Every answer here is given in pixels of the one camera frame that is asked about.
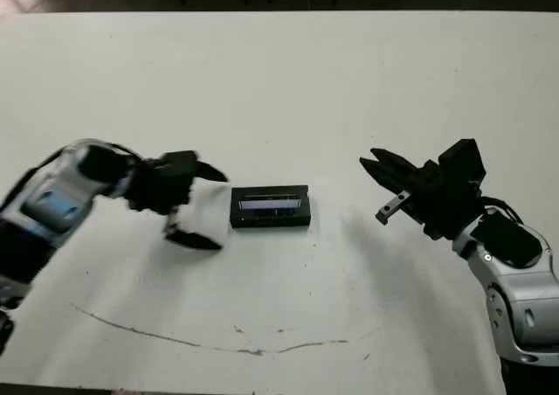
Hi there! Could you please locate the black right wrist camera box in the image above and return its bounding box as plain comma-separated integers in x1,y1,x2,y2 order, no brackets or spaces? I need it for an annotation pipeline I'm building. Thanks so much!
438,138,487,185

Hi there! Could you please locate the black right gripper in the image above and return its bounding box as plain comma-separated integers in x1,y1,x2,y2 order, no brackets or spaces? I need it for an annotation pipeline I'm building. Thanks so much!
359,148,485,242

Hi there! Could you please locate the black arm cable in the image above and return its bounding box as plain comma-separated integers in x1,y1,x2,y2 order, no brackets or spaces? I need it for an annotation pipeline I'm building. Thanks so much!
98,142,148,165
479,195,524,224

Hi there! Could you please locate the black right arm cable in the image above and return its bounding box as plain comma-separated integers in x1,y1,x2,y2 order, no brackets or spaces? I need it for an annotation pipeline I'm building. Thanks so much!
479,195,524,224

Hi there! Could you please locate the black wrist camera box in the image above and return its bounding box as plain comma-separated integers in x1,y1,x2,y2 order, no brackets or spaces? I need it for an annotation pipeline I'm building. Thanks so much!
438,138,487,185
157,149,201,174

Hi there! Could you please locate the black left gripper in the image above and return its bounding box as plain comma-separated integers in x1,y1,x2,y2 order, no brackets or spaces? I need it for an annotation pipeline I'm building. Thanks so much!
123,157,231,252

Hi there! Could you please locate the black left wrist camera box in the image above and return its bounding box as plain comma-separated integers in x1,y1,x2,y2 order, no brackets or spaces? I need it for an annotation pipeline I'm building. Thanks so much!
157,149,201,174

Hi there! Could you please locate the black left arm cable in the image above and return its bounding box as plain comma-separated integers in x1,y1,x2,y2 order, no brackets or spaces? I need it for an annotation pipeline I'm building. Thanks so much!
98,142,148,165

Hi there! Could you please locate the black glossy box lid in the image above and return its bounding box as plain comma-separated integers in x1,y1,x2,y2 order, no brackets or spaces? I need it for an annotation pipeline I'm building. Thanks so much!
230,184,312,229

